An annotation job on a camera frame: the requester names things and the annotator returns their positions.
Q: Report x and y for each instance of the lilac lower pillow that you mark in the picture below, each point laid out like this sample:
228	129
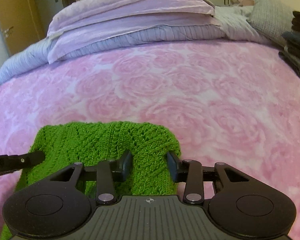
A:
132	31

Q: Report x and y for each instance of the green knitted sweater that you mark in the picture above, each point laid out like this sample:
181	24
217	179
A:
91	143

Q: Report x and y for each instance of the stack of folded clothes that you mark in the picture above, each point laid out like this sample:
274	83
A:
291	52

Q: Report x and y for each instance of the lilac top pillow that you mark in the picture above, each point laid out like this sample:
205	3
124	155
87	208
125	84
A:
87	12

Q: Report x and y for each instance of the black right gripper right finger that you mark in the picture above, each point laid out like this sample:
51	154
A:
194	175

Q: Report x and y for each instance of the wooden door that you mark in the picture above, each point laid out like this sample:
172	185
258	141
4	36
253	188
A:
20	24

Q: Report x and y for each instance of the grey checked cushion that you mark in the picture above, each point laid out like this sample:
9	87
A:
271	18

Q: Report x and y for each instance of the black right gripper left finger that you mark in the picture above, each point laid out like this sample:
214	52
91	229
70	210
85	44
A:
105	174

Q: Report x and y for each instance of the lilac pillow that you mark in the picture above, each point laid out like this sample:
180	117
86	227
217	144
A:
87	12
132	31

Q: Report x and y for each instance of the pink rose blanket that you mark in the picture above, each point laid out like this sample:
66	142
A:
235	102

